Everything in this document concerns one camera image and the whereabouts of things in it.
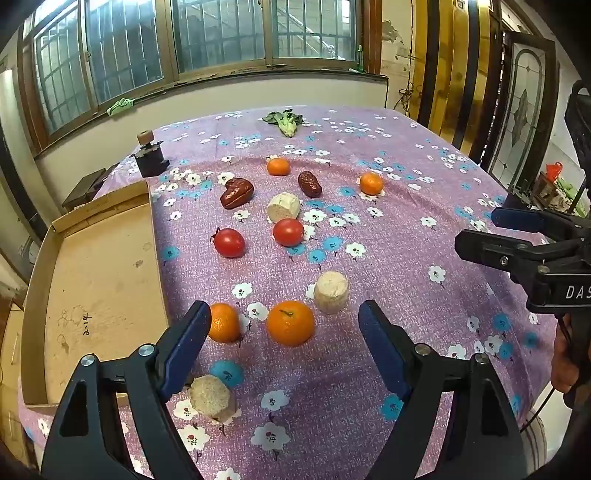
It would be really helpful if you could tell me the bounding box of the hanging wire bundle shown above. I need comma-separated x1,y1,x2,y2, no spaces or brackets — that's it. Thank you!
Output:
396,80,419,116

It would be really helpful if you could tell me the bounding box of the person's right hand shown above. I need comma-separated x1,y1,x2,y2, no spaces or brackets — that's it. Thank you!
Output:
551,318,591,409

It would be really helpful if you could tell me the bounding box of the green bok choy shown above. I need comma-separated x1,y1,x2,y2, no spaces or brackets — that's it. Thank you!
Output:
262,109,305,138

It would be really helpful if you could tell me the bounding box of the black stool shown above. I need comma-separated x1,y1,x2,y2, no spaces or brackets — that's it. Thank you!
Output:
61,168,108,212

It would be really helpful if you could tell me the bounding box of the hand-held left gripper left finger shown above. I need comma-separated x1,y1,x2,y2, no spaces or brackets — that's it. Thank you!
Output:
41,300,212,480

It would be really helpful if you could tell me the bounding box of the black device with wooden spool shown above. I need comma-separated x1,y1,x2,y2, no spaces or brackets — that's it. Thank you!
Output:
135,131,170,178

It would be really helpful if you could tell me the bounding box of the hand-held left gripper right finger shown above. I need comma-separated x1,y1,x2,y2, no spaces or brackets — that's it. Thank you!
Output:
358,300,529,480

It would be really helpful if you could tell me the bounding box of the red tomato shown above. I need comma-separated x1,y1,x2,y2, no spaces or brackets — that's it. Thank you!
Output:
212,227,246,258
272,218,305,247

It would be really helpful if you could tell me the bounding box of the small oval red date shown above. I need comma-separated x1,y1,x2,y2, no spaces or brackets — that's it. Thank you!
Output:
298,171,323,198

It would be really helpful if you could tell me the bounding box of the wooden framed barred window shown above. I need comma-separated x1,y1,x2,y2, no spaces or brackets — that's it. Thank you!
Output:
17,0,384,151

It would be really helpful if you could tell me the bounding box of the purple floral tablecloth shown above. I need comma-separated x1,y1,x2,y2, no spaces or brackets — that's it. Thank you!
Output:
18,106,561,480

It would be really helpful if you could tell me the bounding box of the stained glass door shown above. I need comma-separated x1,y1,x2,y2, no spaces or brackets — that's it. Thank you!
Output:
487,30,561,191

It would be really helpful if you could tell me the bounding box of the large lumpy red date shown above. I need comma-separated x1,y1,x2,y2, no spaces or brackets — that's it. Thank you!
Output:
220,178,255,210

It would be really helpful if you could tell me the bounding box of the black cable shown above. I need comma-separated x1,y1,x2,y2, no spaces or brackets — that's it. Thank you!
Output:
518,382,560,433

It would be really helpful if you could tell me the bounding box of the brown cardboard box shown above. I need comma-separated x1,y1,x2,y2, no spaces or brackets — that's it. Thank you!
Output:
21,180,169,407

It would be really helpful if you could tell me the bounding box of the green cloth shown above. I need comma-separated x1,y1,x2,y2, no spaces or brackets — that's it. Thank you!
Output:
107,97,138,116

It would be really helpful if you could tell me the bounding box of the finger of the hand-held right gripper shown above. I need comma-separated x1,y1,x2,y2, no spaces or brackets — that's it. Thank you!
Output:
492,208,591,241
455,229,591,278

